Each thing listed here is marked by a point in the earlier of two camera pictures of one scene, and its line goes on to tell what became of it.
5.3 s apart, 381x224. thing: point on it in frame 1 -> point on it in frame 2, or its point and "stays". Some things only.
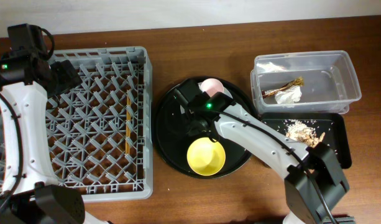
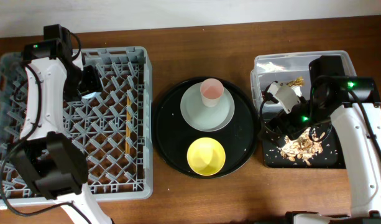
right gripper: x=186 y=91 -> x=276 y=130
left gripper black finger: x=63 y=76 -> x=91 y=80
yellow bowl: x=206 y=157 stays
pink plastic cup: x=212 y=86 stays
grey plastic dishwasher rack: x=99 y=131 stays
